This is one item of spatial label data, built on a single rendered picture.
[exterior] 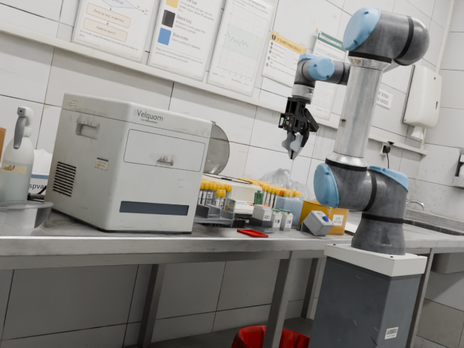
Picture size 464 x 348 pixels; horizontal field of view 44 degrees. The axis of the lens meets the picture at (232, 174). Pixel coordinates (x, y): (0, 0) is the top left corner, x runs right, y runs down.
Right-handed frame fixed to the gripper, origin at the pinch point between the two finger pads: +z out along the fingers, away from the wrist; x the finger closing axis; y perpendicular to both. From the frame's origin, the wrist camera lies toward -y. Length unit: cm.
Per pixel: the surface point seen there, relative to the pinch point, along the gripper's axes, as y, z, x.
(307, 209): -11.8, 18.1, 1.5
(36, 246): 103, 27, 27
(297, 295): -96, 74, -59
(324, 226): -2.2, 21.2, 17.3
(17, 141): 99, 9, 2
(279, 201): 2.0, 16.7, -0.3
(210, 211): 46, 20, 13
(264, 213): 21.4, 19.3, 10.9
